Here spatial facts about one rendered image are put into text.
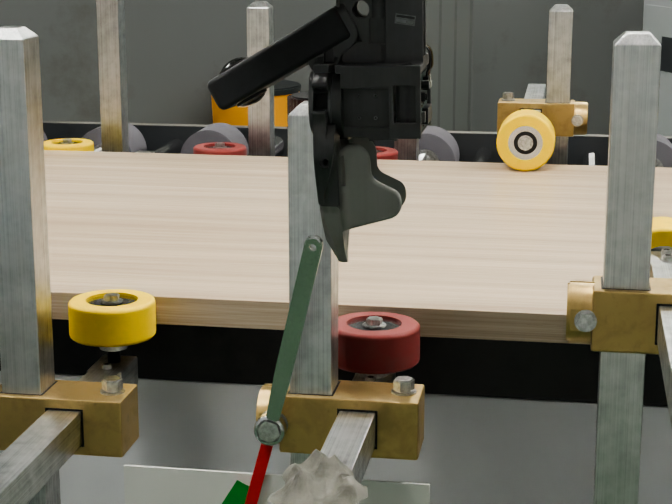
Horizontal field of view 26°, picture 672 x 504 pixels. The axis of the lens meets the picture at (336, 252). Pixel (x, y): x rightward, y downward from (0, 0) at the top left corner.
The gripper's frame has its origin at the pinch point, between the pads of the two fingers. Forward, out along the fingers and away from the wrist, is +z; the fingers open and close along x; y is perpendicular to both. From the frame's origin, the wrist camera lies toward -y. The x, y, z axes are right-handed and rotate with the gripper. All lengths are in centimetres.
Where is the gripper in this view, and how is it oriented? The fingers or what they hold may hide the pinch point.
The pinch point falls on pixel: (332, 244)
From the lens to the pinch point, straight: 109.7
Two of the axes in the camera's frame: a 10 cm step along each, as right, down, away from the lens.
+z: 0.2, 9.7, 2.3
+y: 9.9, 0.2, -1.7
